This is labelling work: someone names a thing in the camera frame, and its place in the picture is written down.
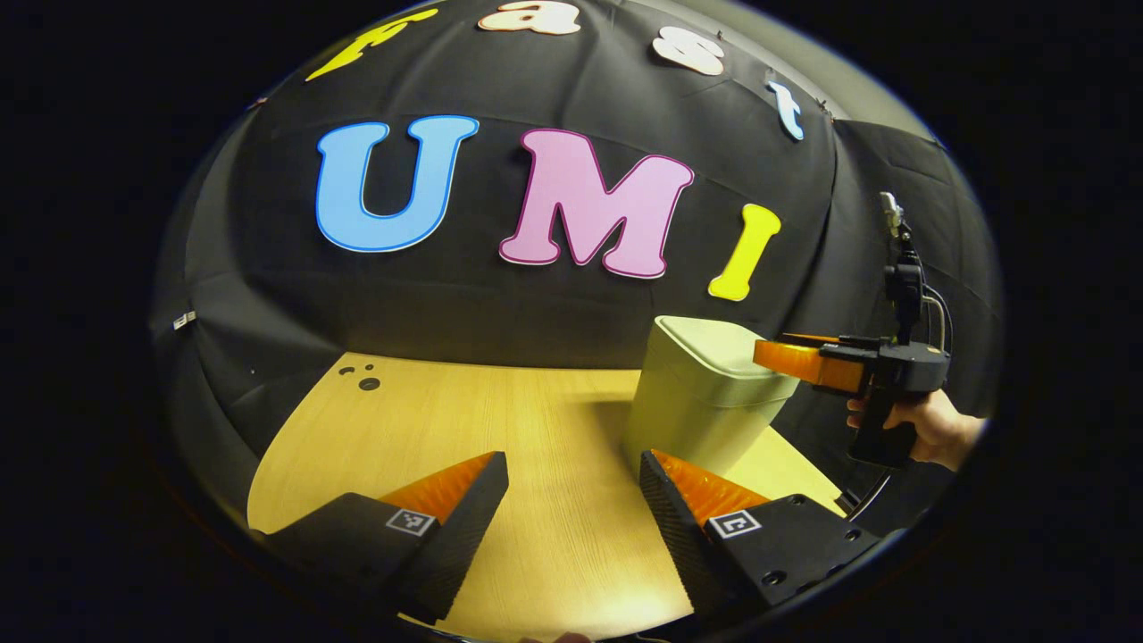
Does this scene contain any black backdrop cloth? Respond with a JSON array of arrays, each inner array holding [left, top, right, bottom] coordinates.
[[152, 0, 1005, 537]]

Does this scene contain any wooden desktop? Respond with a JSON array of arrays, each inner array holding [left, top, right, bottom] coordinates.
[[246, 351, 845, 643]]

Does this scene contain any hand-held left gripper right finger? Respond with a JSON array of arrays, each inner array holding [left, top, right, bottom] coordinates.
[[639, 449, 883, 626]]

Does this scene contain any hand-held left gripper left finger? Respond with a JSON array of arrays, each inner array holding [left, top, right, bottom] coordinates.
[[263, 451, 510, 626]]

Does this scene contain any green desktop garbage bin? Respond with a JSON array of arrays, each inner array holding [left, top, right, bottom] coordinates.
[[622, 315, 802, 479]]

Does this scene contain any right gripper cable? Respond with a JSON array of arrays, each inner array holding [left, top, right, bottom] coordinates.
[[839, 286, 955, 523]]

